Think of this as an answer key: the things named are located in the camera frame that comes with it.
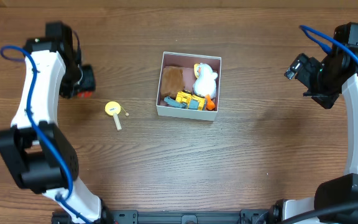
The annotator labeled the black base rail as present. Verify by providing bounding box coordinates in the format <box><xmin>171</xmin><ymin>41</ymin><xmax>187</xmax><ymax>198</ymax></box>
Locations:
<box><xmin>50</xmin><ymin>209</ymin><xmax>279</xmax><ymax>224</ymax></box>

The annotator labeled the thick black cable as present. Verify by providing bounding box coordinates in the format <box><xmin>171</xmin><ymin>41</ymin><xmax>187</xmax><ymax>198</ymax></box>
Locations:
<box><xmin>278</xmin><ymin>198</ymin><xmax>358</xmax><ymax>224</ymax></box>

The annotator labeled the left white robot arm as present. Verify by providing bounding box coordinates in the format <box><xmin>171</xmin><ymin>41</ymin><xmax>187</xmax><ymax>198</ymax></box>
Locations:
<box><xmin>0</xmin><ymin>39</ymin><xmax>111</xmax><ymax>223</ymax></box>

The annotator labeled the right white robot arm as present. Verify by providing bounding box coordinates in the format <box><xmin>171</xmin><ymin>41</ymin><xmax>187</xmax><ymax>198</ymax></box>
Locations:
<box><xmin>270</xmin><ymin>49</ymin><xmax>358</xmax><ymax>223</ymax></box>

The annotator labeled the white cardboard box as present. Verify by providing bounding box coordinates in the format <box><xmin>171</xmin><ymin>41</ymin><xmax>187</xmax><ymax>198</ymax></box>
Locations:
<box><xmin>156</xmin><ymin>52</ymin><xmax>222</xmax><ymax>121</ymax></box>

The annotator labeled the yellow toy pellet drum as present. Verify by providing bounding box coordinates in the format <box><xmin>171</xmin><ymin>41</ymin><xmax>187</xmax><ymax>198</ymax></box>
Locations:
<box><xmin>104</xmin><ymin>101</ymin><xmax>129</xmax><ymax>131</ymax></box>

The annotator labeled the blue cable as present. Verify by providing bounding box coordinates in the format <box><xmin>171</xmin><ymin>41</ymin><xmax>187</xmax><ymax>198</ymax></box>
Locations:
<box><xmin>0</xmin><ymin>45</ymin><xmax>90</xmax><ymax>224</ymax></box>
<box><xmin>299</xmin><ymin>24</ymin><xmax>358</xmax><ymax>106</ymax></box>

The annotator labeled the right blue cable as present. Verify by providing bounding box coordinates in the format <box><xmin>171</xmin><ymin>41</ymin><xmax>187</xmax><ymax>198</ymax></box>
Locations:
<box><xmin>299</xmin><ymin>24</ymin><xmax>358</xmax><ymax>106</ymax></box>

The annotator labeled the yellow toy truck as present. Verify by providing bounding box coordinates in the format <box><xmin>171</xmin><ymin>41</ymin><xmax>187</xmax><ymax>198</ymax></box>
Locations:
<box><xmin>164</xmin><ymin>90</ymin><xmax>206</xmax><ymax>111</ymax></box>

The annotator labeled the left blue cable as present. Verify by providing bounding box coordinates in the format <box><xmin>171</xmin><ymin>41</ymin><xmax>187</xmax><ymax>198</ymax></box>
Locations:
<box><xmin>0</xmin><ymin>45</ymin><xmax>90</xmax><ymax>224</ymax></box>

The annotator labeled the brown plush toy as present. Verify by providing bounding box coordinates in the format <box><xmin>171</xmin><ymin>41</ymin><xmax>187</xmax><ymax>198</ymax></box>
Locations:
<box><xmin>160</xmin><ymin>67</ymin><xmax>185</xmax><ymax>99</ymax></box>

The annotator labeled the red toy ball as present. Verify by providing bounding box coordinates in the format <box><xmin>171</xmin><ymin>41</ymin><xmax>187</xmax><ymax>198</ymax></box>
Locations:
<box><xmin>77</xmin><ymin>91</ymin><xmax>93</xmax><ymax>98</ymax></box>

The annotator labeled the white plush duck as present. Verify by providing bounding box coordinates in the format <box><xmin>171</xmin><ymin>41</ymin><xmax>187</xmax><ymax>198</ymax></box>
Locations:
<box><xmin>193</xmin><ymin>63</ymin><xmax>218</xmax><ymax>111</ymax></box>

